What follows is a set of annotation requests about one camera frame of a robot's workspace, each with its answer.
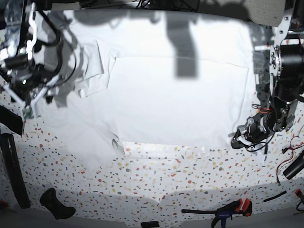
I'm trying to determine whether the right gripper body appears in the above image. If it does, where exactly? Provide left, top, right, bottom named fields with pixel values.
left=0, top=57, right=63, bottom=119

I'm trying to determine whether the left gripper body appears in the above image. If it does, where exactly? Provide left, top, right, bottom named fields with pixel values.
left=231, top=116, right=276, bottom=162

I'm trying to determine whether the white T-shirt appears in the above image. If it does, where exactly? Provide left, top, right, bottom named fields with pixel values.
left=38, top=9, right=256, bottom=167

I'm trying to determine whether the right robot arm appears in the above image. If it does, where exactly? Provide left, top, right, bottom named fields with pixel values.
left=0, top=0, right=63, bottom=119

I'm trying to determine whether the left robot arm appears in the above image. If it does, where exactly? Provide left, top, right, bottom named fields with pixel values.
left=231, top=0, right=304, bottom=159

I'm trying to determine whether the black flat box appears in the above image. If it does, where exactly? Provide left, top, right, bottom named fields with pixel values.
left=0, top=106, right=24, bottom=135

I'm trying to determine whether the black cylinder flashlight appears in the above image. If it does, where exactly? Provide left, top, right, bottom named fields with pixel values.
left=283, top=151, right=304, bottom=180

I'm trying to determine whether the black curved stand leg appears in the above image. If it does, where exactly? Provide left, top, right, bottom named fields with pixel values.
left=0, top=133, right=31, bottom=209

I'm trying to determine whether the black bar clamp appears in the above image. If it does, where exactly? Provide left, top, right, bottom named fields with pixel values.
left=181, top=199, right=253, bottom=228

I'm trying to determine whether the black game controller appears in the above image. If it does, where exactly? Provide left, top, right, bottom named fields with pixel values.
left=39, top=188, right=76, bottom=220

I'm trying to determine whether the terrazzo patterned tablecloth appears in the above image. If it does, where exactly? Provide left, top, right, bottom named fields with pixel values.
left=0, top=14, right=304, bottom=228

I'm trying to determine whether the small black rectangular device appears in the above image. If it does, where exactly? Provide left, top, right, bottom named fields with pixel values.
left=141, top=221, right=160, bottom=228

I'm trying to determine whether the black cable piece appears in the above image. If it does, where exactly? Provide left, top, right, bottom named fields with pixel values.
left=263, top=190, right=287, bottom=203

